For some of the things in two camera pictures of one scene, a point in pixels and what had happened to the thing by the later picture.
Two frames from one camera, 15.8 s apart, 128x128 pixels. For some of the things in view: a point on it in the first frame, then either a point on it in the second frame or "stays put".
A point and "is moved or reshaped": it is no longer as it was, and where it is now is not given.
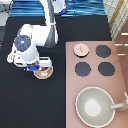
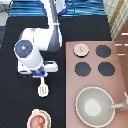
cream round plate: [40, 74] is moved or reshaped
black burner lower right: [106, 68] stays put
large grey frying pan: [96, 108] stays put
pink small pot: [44, 71] is moved or reshaped
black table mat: [30, 102] stays put
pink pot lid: [81, 50] stays put
